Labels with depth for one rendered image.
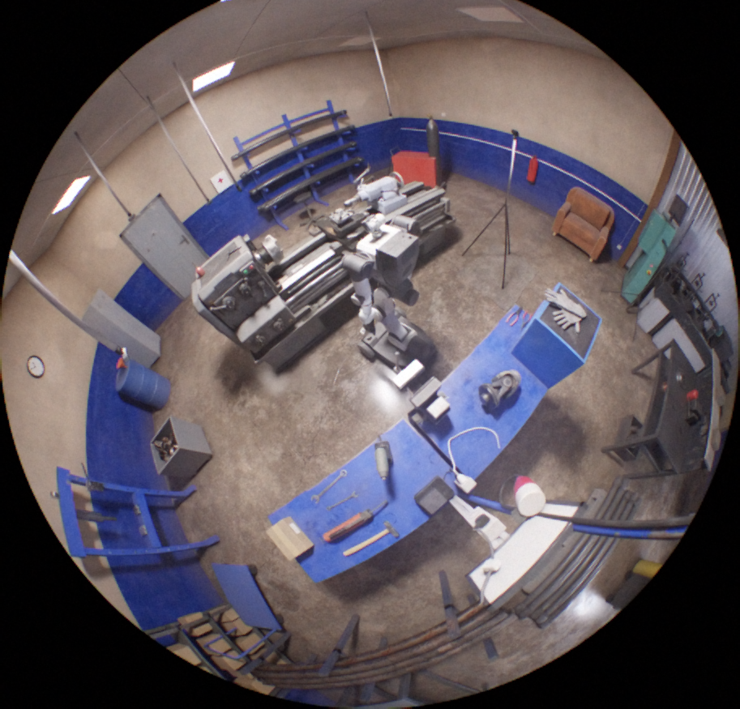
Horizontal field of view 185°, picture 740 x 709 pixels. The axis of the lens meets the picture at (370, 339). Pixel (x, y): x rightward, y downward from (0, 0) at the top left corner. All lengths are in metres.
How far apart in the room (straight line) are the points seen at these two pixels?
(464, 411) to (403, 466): 0.44
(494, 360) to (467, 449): 0.55
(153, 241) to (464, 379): 5.21
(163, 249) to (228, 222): 1.47
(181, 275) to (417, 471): 5.21
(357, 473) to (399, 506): 0.29
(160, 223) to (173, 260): 0.84
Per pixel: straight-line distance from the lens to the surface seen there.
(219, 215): 5.07
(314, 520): 1.44
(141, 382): 4.11
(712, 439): 2.70
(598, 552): 2.97
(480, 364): 1.41
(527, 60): 5.08
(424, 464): 1.26
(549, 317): 1.24
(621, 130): 4.73
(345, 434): 2.22
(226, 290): 1.94
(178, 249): 5.18
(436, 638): 1.94
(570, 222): 4.31
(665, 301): 4.15
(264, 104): 5.19
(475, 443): 1.30
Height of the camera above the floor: 2.12
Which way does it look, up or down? 59 degrees down
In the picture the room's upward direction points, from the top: 22 degrees counter-clockwise
